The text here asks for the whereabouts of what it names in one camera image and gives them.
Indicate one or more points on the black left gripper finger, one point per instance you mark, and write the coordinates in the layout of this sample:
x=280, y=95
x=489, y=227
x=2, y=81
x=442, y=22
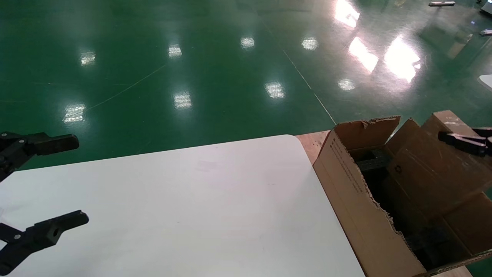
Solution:
x=54, y=143
x=42, y=234

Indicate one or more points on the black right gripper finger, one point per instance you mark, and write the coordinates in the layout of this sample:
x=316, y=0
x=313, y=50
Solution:
x=461, y=141

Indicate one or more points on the small brown cardboard box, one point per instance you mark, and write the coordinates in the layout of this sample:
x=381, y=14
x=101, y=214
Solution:
x=430, y=177

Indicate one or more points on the big brown cardboard box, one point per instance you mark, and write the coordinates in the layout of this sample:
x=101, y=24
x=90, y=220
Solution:
x=346, y=184

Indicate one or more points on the white rounded panel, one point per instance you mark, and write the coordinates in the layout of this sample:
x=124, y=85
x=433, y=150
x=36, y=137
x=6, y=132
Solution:
x=486, y=81

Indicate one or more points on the small white floor object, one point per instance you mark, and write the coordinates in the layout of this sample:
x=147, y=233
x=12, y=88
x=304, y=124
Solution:
x=486, y=32

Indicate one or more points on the white machine base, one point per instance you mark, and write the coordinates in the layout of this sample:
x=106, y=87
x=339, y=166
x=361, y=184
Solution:
x=487, y=7

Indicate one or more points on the grey bar on floor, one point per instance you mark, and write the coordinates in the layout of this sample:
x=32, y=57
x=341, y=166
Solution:
x=442, y=4

